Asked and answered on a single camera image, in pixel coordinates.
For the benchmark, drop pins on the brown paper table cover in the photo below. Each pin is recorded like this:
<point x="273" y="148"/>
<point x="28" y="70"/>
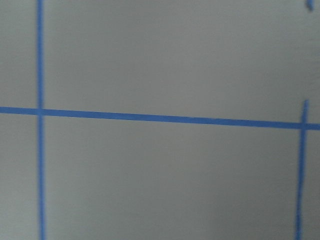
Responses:
<point x="159" y="119"/>

